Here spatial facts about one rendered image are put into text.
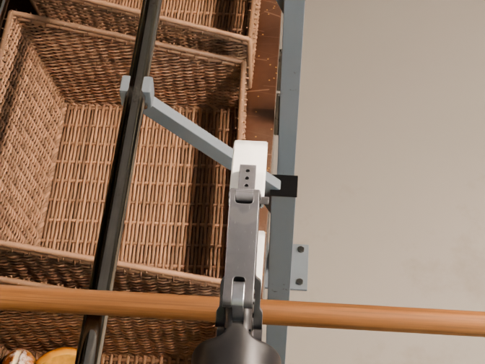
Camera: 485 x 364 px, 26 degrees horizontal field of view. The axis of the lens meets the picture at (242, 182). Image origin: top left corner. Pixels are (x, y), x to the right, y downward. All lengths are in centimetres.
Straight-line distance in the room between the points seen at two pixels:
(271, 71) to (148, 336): 76
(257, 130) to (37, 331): 67
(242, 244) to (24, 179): 125
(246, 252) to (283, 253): 95
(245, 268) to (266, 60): 156
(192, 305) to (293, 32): 93
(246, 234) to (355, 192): 204
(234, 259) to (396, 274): 191
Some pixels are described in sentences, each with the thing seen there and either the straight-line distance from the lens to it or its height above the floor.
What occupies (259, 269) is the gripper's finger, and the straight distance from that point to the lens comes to 101.
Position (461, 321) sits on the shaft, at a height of 120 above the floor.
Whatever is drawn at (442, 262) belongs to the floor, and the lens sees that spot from 278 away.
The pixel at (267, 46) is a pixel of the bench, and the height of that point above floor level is 58.
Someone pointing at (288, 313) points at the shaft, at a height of 120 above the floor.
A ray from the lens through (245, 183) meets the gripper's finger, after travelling 89.
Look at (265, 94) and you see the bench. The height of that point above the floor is 58.
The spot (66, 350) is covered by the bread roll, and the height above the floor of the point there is 65.
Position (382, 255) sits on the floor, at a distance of 277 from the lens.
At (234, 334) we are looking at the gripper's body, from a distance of 86.
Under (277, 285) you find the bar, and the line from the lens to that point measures 188.
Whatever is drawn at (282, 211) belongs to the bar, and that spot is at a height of 91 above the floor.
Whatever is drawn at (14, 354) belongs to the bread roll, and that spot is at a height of 64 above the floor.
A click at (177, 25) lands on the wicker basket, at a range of 221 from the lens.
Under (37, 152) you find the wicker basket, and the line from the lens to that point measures 214.
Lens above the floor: 227
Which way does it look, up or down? 52 degrees down
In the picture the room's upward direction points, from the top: straight up
